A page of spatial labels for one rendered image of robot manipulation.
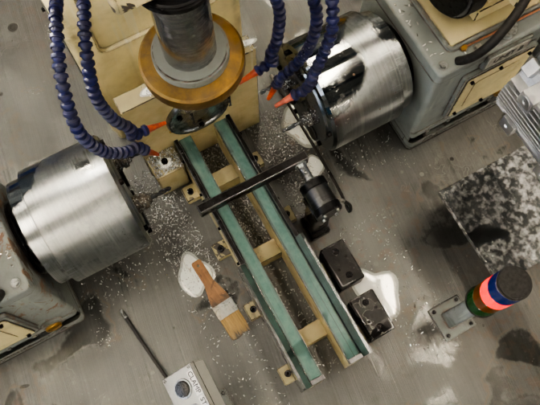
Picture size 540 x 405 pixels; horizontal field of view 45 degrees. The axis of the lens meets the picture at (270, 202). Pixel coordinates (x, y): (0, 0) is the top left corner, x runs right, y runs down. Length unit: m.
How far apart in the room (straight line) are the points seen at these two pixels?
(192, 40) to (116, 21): 0.32
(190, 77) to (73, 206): 0.34
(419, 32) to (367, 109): 0.18
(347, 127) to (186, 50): 0.44
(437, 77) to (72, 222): 0.75
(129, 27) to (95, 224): 0.39
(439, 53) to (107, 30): 0.65
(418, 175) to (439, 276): 0.25
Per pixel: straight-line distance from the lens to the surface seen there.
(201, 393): 1.23
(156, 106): 1.35
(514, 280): 1.18
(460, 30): 1.39
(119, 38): 1.36
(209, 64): 1.10
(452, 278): 1.59
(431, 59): 1.36
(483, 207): 1.53
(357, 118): 1.35
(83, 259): 1.30
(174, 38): 1.02
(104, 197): 1.25
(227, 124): 1.53
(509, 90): 1.16
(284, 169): 1.37
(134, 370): 1.54
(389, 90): 1.36
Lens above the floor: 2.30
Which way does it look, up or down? 72 degrees down
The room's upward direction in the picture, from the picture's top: 2 degrees counter-clockwise
